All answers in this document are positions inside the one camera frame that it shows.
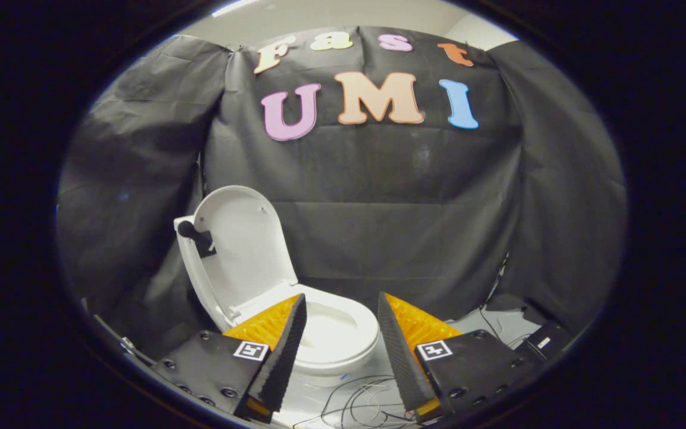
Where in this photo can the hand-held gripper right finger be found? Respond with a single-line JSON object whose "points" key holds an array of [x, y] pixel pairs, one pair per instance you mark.
{"points": [[399, 357]]}

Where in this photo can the white toilet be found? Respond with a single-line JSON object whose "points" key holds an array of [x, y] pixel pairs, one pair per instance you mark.
{"points": [[328, 330]]}

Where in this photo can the black backdrop cloth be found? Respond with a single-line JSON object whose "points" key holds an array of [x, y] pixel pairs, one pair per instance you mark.
{"points": [[379, 196]]}

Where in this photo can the white toilet seat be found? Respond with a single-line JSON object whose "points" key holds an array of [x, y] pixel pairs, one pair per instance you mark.
{"points": [[368, 333]]}

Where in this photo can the white toilet lid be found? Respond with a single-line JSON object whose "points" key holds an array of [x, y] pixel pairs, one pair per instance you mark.
{"points": [[242, 244]]}

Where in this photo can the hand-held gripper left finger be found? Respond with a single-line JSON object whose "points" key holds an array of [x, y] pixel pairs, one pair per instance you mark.
{"points": [[283, 357]]}

